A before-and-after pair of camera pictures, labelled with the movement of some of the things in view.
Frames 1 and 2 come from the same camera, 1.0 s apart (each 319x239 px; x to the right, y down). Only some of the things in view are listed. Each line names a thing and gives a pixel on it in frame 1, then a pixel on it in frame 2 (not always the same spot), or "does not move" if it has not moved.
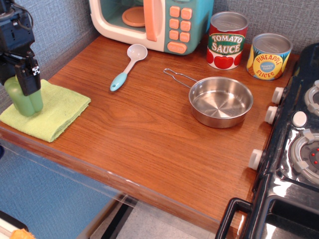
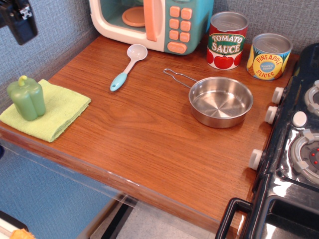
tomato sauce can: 226,35 does not move
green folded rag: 61,107 does not move
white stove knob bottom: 255,156 does not move
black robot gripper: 17,35 to 19,15
